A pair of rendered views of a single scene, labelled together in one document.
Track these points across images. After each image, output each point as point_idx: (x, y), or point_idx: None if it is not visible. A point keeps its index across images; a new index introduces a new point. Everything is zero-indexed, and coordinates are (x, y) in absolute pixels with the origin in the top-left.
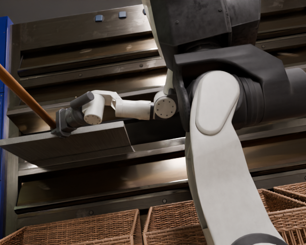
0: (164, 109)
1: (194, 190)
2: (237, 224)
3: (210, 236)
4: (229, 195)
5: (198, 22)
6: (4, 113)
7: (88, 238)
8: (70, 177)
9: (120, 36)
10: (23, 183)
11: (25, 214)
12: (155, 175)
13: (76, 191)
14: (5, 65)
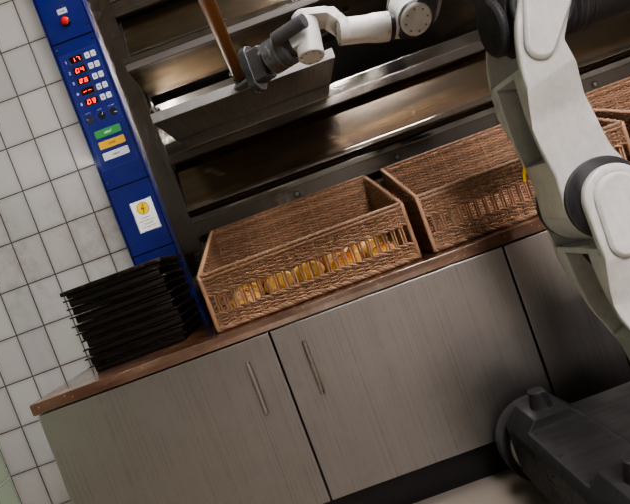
0: (416, 21)
1: (511, 127)
2: (576, 152)
3: (547, 171)
4: (565, 124)
5: None
6: (110, 69)
7: (306, 227)
8: (250, 151)
9: None
10: (180, 173)
11: (202, 215)
12: (377, 122)
13: (267, 168)
14: None
